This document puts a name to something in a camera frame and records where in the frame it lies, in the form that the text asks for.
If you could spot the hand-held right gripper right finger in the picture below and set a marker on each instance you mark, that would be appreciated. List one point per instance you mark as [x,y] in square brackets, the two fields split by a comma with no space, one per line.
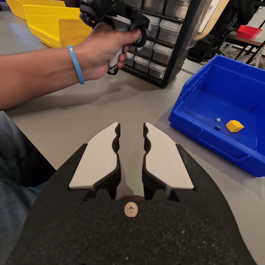
[167,165]

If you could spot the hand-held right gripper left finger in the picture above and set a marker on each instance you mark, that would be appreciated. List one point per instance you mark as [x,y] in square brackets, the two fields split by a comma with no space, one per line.
[97,163]

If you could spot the yellow plastic bin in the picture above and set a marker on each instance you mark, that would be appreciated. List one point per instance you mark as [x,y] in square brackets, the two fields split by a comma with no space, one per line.
[47,27]
[24,8]

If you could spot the small blue block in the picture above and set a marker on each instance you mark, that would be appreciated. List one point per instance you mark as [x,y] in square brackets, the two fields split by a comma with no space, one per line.
[217,128]

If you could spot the set of clear cabinet drawers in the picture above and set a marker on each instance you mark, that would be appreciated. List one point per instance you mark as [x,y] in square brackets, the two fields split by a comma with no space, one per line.
[163,31]

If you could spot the yellow plastic block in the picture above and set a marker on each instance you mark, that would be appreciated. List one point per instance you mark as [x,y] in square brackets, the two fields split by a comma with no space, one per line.
[235,126]

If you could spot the blue plastic bin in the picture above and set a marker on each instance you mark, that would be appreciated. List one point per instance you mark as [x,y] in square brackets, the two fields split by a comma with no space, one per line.
[217,99]

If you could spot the black drawer cabinet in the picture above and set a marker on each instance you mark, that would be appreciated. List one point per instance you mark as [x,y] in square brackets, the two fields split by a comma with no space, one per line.
[180,51]

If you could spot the person's left forearm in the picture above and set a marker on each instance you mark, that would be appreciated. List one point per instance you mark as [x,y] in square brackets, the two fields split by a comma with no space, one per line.
[37,78]

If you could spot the person's left hand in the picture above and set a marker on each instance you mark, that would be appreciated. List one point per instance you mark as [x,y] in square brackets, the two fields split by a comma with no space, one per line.
[99,51]

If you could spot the blue wristband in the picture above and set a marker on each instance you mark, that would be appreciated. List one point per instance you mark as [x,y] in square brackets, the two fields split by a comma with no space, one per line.
[76,66]

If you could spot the clear tape strip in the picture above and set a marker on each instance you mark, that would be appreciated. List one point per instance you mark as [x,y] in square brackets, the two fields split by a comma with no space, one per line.
[191,41]

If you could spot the black office chair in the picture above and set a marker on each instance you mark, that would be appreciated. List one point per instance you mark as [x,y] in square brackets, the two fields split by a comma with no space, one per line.
[209,47]

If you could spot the crumpled printed paper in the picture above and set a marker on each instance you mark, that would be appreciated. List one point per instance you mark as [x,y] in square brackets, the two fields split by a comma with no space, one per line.
[246,59]

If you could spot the black tripod stand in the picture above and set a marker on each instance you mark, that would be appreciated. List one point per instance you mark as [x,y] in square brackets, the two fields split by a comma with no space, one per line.
[254,51]

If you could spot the dark work table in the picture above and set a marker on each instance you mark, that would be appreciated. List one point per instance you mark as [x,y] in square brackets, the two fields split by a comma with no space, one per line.
[248,41]

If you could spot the red plastic bin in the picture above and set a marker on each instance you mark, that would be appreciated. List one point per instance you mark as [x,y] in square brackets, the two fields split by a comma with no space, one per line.
[248,32]

